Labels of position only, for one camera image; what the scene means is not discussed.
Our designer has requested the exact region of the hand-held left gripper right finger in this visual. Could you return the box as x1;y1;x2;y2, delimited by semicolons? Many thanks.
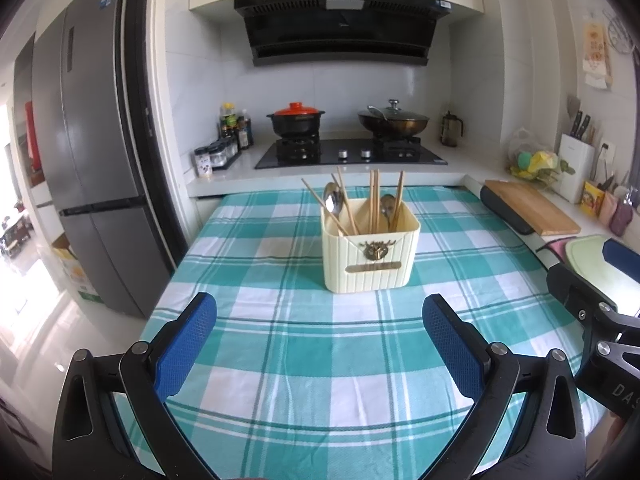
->
417;293;588;480

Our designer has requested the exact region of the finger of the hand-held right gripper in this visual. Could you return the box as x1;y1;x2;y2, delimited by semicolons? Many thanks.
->
546;262;640;356
601;237;640;283

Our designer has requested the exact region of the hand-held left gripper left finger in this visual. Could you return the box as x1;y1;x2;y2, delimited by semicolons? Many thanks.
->
52;292;221;480

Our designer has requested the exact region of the cream ribbed utensil holder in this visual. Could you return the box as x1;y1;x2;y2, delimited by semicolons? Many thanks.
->
320;196;421;295

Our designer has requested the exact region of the small steel spoon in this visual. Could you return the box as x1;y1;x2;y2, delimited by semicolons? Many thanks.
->
380;194;398;233

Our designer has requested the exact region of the large steel spoon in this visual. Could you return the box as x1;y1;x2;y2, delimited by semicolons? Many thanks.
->
323;182;348;236

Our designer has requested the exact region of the green cutting board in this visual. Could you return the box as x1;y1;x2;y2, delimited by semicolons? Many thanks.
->
565;236;640;311

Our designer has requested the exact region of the purple soap dispenser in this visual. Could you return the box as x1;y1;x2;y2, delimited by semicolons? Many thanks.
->
610;187;636;237

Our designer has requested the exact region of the pink bottle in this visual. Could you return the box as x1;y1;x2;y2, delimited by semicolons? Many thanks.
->
598;192;618;228

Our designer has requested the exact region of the yellow packet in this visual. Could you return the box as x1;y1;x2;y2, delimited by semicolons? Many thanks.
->
581;181;603;217

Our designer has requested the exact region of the wooden cutting board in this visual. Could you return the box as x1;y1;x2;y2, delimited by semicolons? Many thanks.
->
484;180;582;237

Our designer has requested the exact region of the white knife block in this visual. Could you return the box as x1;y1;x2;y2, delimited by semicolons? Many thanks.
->
557;132;596;204

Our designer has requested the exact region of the plastic bag of produce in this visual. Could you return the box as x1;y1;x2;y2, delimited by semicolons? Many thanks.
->
507;127;563;191

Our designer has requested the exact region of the teal checked tablecloth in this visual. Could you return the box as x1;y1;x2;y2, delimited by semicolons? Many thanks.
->
135;185;608;480

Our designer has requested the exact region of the cardboard box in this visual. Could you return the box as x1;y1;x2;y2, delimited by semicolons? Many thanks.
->
50;232;103;303

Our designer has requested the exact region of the glass spice jar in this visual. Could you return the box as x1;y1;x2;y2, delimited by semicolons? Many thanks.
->
211;137;239;168

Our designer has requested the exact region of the grey refrigerator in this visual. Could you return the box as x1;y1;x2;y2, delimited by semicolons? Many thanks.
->
12;0;176;318

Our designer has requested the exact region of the glass pitcher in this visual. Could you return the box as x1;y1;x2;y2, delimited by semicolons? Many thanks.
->
440;110;465;148

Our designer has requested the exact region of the black gas stove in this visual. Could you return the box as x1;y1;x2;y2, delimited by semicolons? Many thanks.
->
254;138;449;170

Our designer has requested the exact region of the dark sauce bottle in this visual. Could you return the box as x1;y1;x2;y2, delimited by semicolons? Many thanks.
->
237;110;253;150

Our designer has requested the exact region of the yellow cap condiment bottle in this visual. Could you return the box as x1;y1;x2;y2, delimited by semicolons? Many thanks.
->
220;103;238;138

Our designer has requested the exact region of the dark wok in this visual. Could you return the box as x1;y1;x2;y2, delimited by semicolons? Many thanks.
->
356;106;431;138

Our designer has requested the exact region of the glass wok lid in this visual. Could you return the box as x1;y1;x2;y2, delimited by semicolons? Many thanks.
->
367;99;423;123

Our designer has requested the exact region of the black clay pot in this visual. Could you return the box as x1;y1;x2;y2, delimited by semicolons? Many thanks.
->
266;111;326;138

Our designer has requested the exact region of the red pot lid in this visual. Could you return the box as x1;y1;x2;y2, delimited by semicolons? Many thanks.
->
272;102;321;119

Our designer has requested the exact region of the black range hood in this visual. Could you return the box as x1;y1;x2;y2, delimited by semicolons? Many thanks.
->
233;0;456;67

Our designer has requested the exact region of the pink handled utensil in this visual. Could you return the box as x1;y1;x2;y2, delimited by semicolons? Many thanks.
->
537;240;568;261

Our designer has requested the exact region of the wall calendar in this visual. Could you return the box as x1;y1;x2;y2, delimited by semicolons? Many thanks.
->
582;10;613;91

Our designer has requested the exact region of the hanging wire trivet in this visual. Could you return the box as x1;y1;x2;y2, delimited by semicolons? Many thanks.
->
605;10;638;56

